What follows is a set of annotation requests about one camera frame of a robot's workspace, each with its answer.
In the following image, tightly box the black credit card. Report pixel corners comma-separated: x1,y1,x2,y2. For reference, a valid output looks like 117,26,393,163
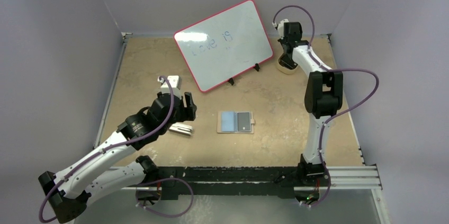
237,112,252,132

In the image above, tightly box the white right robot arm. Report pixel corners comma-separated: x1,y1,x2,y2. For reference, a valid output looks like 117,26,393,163
276,19,343,185

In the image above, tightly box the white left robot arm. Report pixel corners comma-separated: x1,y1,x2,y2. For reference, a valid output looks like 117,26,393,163
38,91,197,223

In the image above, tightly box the black whiteboard stand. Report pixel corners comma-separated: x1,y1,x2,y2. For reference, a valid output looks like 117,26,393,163
227,63,260,86

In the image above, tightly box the pink framed whiteboard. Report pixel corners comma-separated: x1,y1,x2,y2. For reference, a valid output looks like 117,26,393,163
174,0,274,93

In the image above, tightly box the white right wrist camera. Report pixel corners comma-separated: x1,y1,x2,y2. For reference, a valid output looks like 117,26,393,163
272,19,289,39

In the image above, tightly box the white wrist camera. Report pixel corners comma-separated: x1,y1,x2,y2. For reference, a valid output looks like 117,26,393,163
272,19,289,39
158,75,182,99

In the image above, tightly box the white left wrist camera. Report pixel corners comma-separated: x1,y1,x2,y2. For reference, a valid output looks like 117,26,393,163
158,75,182,99

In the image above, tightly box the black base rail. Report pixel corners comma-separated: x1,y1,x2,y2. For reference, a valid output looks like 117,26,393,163
134,166,332,204

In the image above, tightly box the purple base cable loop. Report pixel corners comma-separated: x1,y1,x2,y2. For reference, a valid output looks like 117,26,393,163
136,178,195,218

